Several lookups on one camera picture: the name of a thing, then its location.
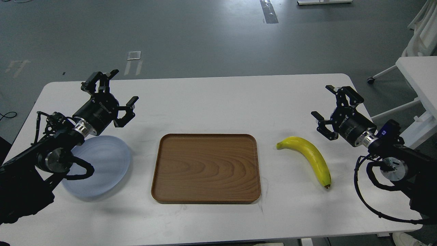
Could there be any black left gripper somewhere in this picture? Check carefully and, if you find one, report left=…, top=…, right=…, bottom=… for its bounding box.
left=72, top=69, right=139, bottom=136

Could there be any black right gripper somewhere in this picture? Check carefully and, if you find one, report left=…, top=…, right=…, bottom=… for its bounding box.
left=311, top=85, right=377, bottom=147

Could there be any yellow banana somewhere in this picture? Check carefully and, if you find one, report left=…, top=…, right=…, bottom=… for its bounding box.
left=276, top=136, right=332, bottom=189

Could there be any light blue round plate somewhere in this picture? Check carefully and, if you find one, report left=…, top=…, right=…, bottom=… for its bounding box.
left=61, top=136, right=131, bottom=199

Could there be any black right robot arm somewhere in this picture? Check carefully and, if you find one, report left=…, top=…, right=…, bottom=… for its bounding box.
left=311, top=85, right=436, bottom=225

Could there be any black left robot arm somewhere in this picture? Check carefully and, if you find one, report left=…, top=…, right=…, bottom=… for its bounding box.
left=0, top=69, right=138, bottom=224

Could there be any white side table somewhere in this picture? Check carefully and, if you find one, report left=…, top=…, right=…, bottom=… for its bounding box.
left=395, top=56, right=437, bottom=118

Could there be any brown wooden tray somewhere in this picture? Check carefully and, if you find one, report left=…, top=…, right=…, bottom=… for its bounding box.
left=151, top=134, right=261, bottom=204

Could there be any white shoe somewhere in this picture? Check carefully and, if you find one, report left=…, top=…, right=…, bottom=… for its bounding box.
left=392, top=232, right=428, bottom=246

